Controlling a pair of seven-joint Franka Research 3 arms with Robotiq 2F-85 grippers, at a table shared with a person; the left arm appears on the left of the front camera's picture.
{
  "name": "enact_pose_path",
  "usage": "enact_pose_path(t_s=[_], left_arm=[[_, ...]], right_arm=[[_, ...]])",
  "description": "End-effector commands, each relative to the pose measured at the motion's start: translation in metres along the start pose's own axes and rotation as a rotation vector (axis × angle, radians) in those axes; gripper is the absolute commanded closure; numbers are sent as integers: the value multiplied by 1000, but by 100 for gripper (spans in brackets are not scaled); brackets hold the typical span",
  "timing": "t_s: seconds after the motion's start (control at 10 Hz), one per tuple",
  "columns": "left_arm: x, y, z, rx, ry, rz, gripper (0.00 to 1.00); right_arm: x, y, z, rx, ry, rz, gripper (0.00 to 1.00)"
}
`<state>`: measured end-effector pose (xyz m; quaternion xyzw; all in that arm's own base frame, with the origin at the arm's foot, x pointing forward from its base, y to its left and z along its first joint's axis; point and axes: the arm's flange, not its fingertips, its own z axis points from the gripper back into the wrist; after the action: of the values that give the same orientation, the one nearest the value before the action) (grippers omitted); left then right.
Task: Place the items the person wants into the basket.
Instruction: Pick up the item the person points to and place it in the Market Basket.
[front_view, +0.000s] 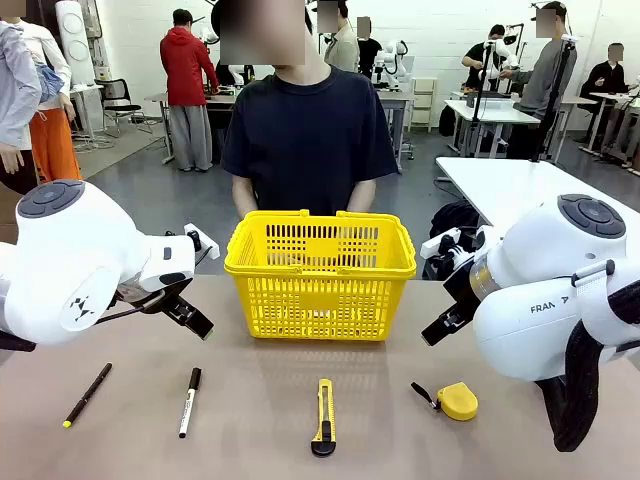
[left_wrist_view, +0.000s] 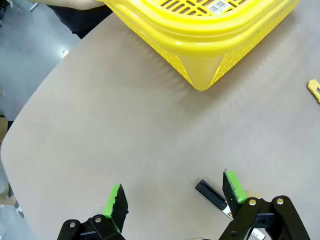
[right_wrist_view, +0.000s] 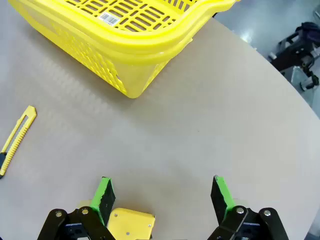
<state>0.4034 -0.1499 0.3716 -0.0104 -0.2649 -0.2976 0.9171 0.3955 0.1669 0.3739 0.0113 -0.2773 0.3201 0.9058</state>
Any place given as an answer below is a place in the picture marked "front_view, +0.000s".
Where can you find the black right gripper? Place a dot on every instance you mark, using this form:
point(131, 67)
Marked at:
point(462, 287)

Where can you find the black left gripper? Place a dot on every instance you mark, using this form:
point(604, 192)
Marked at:
point(155, 297)

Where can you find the yellow tape measure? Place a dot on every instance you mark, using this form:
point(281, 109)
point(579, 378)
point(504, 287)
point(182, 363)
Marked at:
point(457, 402)

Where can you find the white marker black cap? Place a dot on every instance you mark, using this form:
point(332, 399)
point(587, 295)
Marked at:
point(190, 404)

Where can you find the yellow black utility knife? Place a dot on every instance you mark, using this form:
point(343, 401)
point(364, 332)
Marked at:
point(324, 415)

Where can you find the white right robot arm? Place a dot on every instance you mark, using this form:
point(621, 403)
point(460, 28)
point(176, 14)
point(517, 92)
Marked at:
point(540, 250)

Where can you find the person's right forearm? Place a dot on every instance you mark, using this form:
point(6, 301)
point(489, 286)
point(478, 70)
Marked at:
point(246, 202)

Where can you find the person's left forearm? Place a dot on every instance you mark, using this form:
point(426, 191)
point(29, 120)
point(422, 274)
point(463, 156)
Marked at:
point(361, 197)

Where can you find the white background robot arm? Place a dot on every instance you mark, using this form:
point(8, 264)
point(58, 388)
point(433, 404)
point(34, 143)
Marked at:
point(392, 60)
point(507, 55)

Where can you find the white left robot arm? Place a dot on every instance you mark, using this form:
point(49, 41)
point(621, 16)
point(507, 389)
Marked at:
point(75, 240)

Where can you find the yellow plastic shopping basket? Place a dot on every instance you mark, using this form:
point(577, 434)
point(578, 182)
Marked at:
point(320, 301)

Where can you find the person in navy t-shirt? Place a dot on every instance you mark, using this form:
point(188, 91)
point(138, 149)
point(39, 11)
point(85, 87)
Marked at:
point(310, 130)

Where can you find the person in red hoodie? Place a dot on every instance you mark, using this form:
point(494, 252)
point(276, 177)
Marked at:
point(187, 65)

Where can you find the person in grey sweater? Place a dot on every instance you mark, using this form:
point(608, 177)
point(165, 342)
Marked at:
point(547, 75)

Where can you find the person in black with cap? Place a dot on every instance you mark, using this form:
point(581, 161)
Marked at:
point(480, 55)

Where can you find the person in beige jacket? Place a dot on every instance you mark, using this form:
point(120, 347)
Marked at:
point(342, 50)

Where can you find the seated person in black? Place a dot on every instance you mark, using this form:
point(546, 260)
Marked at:
point(607, 75)

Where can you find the black backpack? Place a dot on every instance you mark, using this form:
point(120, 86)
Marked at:
point(450, 217)

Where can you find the black pen yellow tip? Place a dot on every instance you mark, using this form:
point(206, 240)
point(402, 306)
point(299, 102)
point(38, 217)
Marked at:
point(87, 395)

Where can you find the large white table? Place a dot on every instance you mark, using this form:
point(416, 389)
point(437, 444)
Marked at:
point(500, 185)

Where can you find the white workbench table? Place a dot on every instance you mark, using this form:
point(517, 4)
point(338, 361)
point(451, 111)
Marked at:
point(490, 112)

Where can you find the white drawer cabinet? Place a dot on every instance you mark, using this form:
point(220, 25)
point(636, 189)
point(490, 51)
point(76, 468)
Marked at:
point(424, 105)

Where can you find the mannequin with orange pants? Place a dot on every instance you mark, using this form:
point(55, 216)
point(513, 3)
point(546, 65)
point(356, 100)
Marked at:
point(55, 145)

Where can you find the grey table with tools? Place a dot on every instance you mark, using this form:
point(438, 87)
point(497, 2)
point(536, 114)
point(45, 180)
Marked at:
point(160, 97)

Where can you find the black office chair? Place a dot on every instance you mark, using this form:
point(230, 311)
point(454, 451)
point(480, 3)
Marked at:
point(117, 107)

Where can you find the grey robot workbench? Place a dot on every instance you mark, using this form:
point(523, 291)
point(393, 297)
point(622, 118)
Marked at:
point(395, 100)

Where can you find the thin black stand pole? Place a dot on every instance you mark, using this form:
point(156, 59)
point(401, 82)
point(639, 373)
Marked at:
point(481, 85)

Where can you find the white black background robot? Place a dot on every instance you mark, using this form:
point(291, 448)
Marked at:
point(235, 75)

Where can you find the mannequin with brown apron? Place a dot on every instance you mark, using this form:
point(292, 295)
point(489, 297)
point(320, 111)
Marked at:
point(15, 100)

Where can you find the white tower air conditioner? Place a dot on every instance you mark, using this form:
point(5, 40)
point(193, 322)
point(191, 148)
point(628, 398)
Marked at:
point(75, 40)

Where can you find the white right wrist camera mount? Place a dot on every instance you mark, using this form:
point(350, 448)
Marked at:
point(440, 245)

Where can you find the thick black camera pole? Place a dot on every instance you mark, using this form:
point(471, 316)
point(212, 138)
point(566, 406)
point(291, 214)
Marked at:
point(552, 100)

